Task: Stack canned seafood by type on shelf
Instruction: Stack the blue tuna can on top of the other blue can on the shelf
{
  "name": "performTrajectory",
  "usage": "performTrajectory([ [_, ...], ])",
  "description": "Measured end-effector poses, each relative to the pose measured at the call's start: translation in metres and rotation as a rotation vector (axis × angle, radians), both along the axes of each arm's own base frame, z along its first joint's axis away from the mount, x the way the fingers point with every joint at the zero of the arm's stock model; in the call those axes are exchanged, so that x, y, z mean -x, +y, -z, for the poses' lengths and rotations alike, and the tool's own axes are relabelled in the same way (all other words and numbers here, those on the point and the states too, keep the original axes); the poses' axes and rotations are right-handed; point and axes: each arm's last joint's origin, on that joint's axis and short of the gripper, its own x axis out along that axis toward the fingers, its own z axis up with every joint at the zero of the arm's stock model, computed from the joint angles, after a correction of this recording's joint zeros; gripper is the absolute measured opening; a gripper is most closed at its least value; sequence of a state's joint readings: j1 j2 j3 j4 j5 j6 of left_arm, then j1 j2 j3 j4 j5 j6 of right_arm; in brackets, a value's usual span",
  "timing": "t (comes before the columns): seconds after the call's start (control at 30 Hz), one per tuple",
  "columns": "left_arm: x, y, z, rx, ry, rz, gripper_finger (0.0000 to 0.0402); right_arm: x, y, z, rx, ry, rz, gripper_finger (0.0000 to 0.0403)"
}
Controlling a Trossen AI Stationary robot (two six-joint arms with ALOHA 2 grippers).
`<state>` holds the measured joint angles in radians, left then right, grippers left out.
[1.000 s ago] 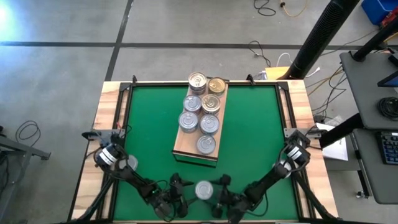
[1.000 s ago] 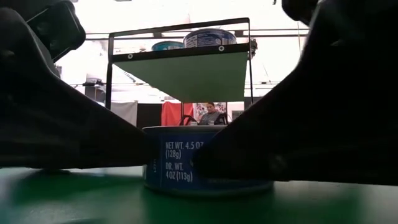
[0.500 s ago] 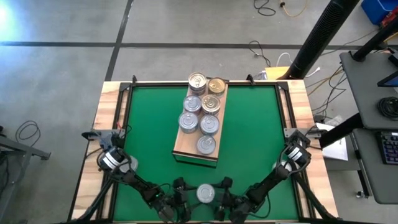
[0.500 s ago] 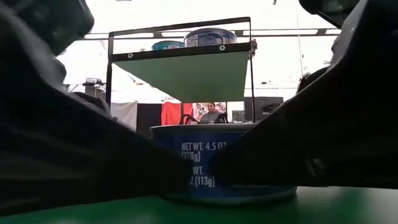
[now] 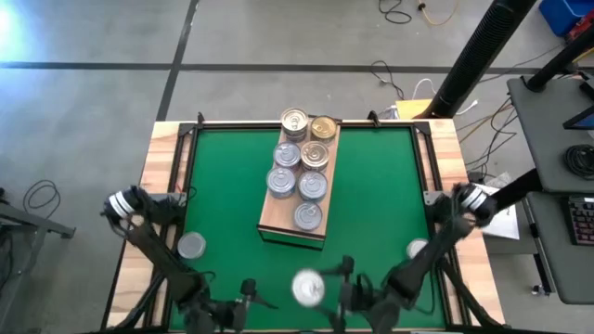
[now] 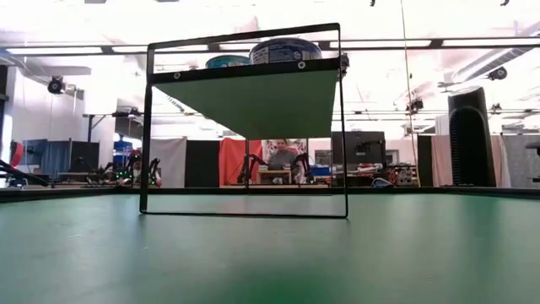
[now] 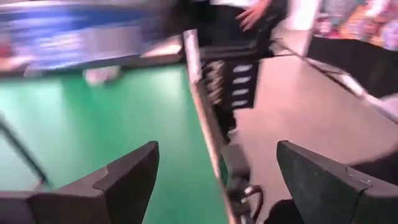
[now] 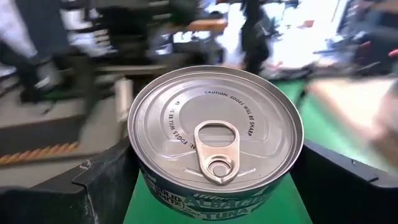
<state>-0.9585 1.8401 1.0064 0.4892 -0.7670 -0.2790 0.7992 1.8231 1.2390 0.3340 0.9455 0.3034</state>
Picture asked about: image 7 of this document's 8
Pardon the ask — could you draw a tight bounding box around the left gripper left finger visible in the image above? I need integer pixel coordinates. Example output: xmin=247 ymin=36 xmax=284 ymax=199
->
xmin=0 ymin=141 xmax=160 ymax=224

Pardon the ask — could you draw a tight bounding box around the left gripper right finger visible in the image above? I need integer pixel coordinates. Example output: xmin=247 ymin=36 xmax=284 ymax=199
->
xmin=276 ymin=139 xmax=398 ymax=224

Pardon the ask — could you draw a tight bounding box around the green table mat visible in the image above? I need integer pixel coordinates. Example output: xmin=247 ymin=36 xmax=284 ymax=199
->
xmin=0 ymin=63 xmax=229 ymax=224

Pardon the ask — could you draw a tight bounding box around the black floor panel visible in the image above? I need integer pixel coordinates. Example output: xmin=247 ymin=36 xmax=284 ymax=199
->
xmin=307 ymin=36 xmax=398 ymax=98

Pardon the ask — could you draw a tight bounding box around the person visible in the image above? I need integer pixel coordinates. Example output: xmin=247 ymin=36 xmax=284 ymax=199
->
xmin=183 ymin=0 xmax=290 ymax=141

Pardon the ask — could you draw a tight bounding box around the person's hand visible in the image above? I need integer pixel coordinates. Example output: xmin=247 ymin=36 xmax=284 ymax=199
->
xmin=235 ymin=0 xmax=273 ymax=32

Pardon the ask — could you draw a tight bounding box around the black edge-mounted camera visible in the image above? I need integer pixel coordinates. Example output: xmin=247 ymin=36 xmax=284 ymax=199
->
xmin=219 ymin=142 xmax=265 ymax=224

